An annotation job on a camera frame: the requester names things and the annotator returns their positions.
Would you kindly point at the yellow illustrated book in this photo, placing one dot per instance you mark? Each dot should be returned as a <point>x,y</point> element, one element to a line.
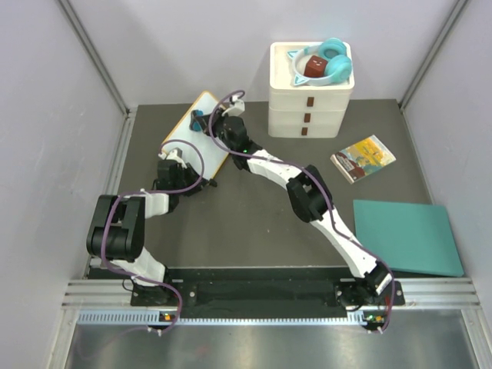
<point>362,159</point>

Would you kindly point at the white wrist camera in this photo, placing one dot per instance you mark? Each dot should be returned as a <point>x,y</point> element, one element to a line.
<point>173,155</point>
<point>235,108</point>

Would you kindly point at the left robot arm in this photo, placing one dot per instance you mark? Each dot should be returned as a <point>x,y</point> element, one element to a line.
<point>120,228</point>

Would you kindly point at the aluminium front rail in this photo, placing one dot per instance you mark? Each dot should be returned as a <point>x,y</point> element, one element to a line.
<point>107,302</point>

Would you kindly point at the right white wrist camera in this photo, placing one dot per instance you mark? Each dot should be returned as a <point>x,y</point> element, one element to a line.
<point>235,108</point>

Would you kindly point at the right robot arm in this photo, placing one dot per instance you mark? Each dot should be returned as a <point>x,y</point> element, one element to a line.
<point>310,200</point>

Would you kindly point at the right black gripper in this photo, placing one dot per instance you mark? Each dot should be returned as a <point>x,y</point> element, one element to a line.
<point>217,118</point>

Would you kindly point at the teal foam pad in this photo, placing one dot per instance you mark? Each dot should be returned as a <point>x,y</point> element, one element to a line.
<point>414,238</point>

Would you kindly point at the orange-framed whiteboard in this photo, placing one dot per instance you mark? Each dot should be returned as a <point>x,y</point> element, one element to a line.
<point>213,156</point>

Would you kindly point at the dark red cube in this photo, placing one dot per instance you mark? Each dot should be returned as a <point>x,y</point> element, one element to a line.
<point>315,67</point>

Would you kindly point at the white three-drawer storage box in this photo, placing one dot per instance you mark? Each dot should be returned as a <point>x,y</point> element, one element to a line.
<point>305,111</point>

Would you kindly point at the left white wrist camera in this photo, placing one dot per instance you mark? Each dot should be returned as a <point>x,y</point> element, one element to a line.
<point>173,155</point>

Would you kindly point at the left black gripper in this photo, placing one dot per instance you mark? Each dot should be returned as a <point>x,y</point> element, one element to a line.
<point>195,179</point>

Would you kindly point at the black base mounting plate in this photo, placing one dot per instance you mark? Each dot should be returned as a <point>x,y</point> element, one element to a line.
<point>330,293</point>

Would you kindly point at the teal cat-ear headphones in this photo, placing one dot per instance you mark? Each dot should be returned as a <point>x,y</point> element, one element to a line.
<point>338,70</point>

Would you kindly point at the blue bone-shaped eraser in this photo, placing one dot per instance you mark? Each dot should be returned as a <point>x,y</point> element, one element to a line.
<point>197,120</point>

